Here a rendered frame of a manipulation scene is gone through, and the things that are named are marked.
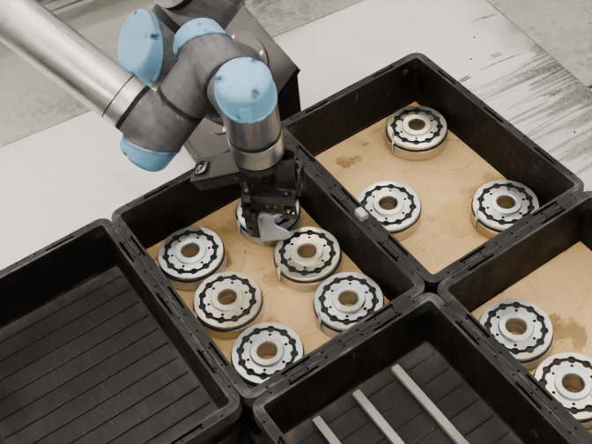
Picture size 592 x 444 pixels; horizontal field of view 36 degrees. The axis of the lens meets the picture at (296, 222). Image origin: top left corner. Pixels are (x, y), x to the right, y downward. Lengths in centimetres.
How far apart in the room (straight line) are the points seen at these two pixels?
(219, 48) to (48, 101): 190
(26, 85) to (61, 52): 189
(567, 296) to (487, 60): 69
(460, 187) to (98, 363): 64
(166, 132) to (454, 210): 49
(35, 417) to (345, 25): 110
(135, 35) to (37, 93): 160
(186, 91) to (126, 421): 46
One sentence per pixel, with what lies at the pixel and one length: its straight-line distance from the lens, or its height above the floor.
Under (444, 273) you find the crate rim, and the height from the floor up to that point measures 93.
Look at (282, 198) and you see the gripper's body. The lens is 131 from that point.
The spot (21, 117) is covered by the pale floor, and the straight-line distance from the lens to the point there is 308.
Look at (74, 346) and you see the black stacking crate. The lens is 142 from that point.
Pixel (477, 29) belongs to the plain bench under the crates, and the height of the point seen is 70.
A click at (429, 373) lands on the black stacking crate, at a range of 132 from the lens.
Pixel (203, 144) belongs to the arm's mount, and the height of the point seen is 77.
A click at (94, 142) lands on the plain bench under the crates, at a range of 188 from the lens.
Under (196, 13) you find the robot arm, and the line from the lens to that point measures 151.
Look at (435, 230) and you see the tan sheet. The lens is 147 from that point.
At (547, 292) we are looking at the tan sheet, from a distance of 142.
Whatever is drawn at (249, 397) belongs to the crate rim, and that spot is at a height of 93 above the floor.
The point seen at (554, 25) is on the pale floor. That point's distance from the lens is 319.
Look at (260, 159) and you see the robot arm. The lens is 124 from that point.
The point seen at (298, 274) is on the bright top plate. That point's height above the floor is 86.
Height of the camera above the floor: 197
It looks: 50 degrees down
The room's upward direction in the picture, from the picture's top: 7 degrees counter-clockwise
